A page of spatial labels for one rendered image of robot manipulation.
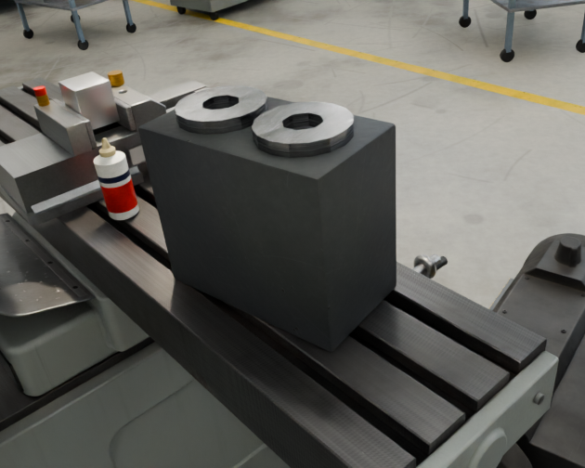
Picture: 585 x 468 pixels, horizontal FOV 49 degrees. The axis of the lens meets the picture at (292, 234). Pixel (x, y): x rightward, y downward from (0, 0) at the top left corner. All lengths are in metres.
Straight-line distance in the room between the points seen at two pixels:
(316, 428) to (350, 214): 0.18
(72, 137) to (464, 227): 1.80
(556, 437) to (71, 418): 0.69
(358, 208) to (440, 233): 1.87
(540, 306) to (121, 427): 0.72
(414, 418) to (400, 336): 0.10
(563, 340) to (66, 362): 0.77
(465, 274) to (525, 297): 1.03
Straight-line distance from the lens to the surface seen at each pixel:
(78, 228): 0.88
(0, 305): 0.86
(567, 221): 2.57
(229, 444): 1.23
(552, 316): 1.19
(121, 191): 0.85
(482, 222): 2.51
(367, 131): 0.58
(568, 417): 1.06
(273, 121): 0.58
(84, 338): 0.93
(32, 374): 0.92
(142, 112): 0.94
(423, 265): 1.41
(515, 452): 1.00
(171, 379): 1.04
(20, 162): 0.94
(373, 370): 0.60
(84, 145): 0.92
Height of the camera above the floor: 1.34
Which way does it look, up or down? 33 degrees down
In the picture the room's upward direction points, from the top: 6 degrees counter-clockwise
